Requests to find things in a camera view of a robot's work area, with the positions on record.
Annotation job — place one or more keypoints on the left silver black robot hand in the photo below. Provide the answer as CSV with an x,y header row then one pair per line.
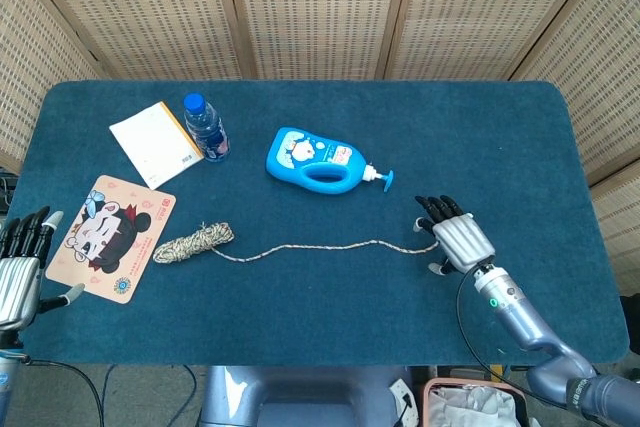
x,y
17,277

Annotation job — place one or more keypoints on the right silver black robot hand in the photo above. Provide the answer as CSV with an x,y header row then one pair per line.
x,y
462,242

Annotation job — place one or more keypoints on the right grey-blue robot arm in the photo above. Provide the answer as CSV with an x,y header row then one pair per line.
x,y
530,324

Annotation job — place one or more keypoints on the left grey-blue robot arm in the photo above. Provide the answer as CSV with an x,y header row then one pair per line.
x,y
6,387

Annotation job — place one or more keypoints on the teal table cloth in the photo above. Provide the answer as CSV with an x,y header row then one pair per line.
x,y
325,307

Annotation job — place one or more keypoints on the pink bin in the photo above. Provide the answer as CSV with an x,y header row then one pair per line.
x,y
428,399

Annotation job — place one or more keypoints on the white cloth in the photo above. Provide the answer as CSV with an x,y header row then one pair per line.
x,y
470,407

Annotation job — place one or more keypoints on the blue pump dispenser bottle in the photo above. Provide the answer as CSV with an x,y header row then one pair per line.
x,y
300,152

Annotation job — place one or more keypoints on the white notepad yellow spine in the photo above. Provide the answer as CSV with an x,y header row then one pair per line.
x,y
155,144

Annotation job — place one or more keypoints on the grey-blue robot torso base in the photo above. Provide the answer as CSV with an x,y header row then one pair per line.
x,y
300,397

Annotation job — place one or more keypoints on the clear blue-capped water bottle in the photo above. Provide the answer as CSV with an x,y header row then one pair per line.
x,y
205,129

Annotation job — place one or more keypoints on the woven rattan folding screen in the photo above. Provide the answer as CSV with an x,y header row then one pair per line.
x,y
320,12

